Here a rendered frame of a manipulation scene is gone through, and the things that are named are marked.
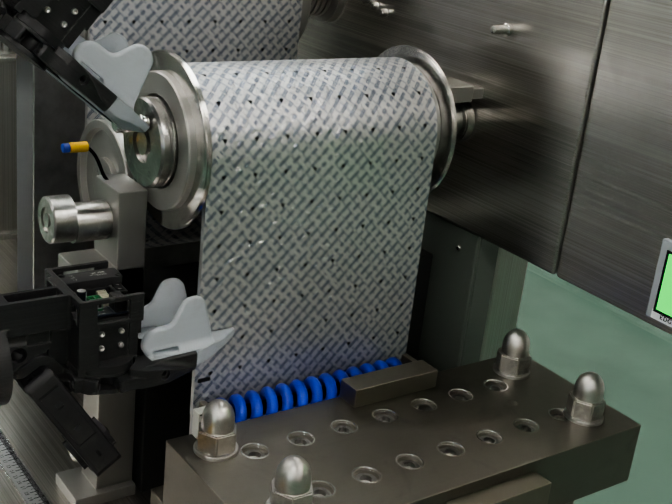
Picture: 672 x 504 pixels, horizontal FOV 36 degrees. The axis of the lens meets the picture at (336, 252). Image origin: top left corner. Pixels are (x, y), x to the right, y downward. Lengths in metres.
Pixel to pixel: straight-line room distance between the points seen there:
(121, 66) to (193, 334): 0.22
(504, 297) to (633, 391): 2.15
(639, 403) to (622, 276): 2.45
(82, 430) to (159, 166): 0.21
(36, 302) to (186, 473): 0.18
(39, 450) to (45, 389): 0.29
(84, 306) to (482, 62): 0.47
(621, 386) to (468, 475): 2.60
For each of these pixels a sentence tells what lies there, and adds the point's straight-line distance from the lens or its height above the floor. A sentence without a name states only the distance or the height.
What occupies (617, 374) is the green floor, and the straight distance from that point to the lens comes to 3.53.
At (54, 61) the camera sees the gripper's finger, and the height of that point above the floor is 1.33.
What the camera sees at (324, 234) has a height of 1.17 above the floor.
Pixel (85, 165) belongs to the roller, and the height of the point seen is 1.18.
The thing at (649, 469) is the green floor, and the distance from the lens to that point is 3.05.
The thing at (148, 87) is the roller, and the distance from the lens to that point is 0.89.
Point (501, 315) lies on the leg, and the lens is 1.33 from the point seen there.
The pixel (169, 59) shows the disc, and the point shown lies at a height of 1.32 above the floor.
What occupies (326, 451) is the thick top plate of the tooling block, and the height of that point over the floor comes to 1.03.
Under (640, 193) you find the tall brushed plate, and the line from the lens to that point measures 0.92.
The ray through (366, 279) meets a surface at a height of 1.12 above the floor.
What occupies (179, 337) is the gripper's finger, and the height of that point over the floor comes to 1.11.
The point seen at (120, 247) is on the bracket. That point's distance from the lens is 0.91.
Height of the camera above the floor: 1.49
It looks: 21 degrees down
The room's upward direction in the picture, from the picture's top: 6 degrees clockwise
